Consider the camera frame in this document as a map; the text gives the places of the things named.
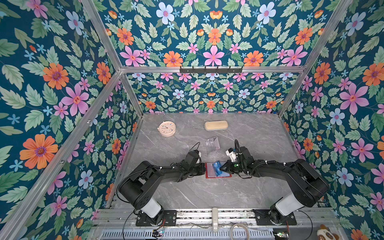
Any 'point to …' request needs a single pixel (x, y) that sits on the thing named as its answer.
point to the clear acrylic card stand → (212, 145)
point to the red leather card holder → (210, 172)
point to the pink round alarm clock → (167, 128)
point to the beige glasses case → (216, 125)
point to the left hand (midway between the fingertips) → (209, 167)
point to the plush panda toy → (325, 233)
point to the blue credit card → (216, 166)
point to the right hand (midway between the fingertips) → (219, 168)
